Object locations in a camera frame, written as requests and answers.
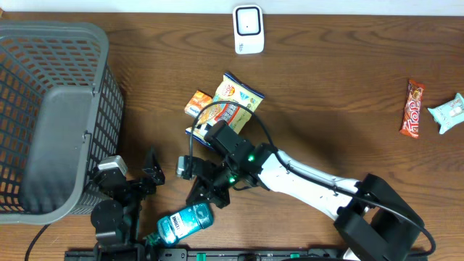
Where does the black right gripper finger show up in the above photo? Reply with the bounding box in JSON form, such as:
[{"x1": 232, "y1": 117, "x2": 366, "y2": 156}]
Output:
[
  {"x1": 186, "y1": 181, "x2": 210, "y2": 205},
  {"x1": 206, "y1": 187, "x2": 230, "y2": 209}
]

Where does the teal mouthwash bottle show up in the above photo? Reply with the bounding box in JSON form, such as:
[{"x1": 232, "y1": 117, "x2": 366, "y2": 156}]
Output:
[{"x1": 144, "y1": 203, "x2": 214, "y2": 247}]

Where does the yellow snack bag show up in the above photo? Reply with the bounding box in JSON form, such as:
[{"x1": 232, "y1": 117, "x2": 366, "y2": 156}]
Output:
[{"x1": 186, "y1": 72, "x2": 265, "y2": 146}]

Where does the small orange snack packet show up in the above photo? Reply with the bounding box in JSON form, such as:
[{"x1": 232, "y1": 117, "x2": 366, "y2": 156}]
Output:
[{"x1": 184, "y1": 90, "x2": 212, "y2": 117}]

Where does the red brown chocolate bar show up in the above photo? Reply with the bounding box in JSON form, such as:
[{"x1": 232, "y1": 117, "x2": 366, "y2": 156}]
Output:
[{"x1": 399, "y1": 79, "x2": 425, "y2": 138}]

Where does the teal wet wipes pack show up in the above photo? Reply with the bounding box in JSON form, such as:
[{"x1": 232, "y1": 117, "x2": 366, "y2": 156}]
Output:
[{"x1": 428, "y1": 93, "x2": 464, "y2": 134}]

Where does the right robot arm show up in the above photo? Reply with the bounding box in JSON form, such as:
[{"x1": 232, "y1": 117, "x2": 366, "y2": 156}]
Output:
[{"x1": 177, "y1": 141, "x2": 428, "y2": 260}]

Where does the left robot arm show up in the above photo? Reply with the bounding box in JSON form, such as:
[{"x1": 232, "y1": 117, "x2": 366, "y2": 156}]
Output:
[{"x1": 91, "y1": 147, "x2": 165, "y2": 261}]

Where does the white barcode scanner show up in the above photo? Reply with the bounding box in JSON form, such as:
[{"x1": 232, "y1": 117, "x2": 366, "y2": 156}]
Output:
[{"x1": 233, "y1": 4, "x2": 265, "y2": 54}]

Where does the grey plastic shopping basket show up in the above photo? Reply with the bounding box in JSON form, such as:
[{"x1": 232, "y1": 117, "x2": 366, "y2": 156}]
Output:
[{"x1": 1, "y1": 20, "x2": 124, "y2": 225}]

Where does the right black cable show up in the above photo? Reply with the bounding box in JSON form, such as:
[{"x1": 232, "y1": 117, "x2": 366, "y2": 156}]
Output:
[{"x1": 187, "y1": 100, "x2": 436, "y2": 259}]

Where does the black cable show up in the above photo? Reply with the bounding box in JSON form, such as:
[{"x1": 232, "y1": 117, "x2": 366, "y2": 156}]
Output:
[
  {"x1": 187, "y1": 100, "x2": 436, "y2": 259},
  {"x1": 24, "y1": 223, "x2": 51, "y2": 261}
]

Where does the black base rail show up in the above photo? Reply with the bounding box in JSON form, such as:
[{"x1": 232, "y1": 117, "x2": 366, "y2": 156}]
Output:
[{"x1": 64, "y1": 248, "x2": 343, "y2": 261}]

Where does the left black cable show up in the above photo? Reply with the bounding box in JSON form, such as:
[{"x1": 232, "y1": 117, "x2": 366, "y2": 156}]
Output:
[{"x1": 24, "y1": 223, "x2": 51, "y2": 261}]

